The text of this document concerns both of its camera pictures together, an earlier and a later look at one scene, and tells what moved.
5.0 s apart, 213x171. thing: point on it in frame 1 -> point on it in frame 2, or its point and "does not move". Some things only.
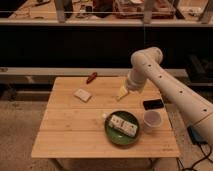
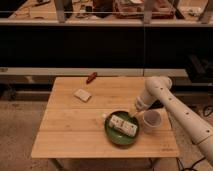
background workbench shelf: [106, 12] does not move
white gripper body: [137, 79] -> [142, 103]
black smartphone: [153, 104] does not move
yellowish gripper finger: [123, 92] -> [137, 113]
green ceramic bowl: [116, 136] does not move
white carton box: [119, 124] does not move
